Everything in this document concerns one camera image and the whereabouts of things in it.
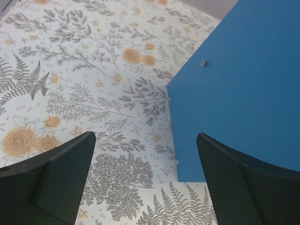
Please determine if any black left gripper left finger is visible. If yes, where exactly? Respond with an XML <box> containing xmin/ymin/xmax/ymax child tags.
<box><xmin>0</xmin><ymin>132</ymin><xmax>96</xmax><ymax>225</ymax></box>

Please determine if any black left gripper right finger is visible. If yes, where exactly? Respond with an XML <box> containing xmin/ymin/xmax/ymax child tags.
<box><xmin>196</xmin><ymin>133</ymin><xmax>300</xmax><ymax>225</ymax></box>

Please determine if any blue wooden shelf unit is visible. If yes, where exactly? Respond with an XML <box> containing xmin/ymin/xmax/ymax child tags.
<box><xmin>167</xmin><ymin>0</ymin><xmax>300</xmax><ymax>182</ymax></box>

